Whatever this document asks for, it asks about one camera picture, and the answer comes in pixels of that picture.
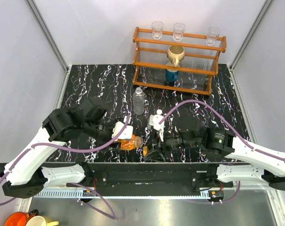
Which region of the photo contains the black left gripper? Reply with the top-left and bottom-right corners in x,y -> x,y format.
83,118 -> 124,151

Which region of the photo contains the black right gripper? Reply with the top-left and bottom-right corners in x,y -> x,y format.
144,126 -> 201,162

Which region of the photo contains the orange bottle cap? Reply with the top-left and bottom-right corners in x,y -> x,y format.
143,146 -> 149,157

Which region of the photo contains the orange juice bottle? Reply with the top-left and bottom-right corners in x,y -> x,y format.
117,134 -> 143,151

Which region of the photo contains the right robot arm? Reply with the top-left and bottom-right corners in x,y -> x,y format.
143,115 -> 285,191

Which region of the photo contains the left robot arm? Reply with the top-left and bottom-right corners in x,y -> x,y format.
0,97 -> 117,200

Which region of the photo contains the clear empty plastic bottle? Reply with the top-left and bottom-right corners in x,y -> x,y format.
133,87 -> 145,115

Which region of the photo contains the blue ceramic mug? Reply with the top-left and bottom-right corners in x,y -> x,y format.
165,69 -> 179,82

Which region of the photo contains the orange wooden shelf rack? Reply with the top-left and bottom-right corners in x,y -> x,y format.
132,27 -> 227,96

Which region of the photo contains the beige ceramic mug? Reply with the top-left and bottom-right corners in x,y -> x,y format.
167,45 -> 185,67

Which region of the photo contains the cream yellow mug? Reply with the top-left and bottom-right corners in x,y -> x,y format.
26,216 -> 59,226

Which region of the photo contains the orange mug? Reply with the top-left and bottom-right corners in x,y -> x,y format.
4,209 -> 39,226

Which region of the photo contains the clear drinking glass left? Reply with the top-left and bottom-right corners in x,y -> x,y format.
152,21 -> 164,40

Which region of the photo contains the clear drinking glass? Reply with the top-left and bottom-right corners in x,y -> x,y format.
152,21 -> 164,40
206,27 -> 220,46
172,23 -> 186,41

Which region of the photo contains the clear drinking glass middle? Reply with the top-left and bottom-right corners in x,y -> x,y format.
172,23 -> 186,41

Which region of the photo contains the clear drinking glass right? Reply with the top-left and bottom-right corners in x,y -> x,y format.
206,27 -> 220,46

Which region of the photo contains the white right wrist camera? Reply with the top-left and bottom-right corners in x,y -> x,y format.
147,114 -> 164,142

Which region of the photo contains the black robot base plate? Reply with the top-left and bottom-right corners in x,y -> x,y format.
62,161 -> 235,197

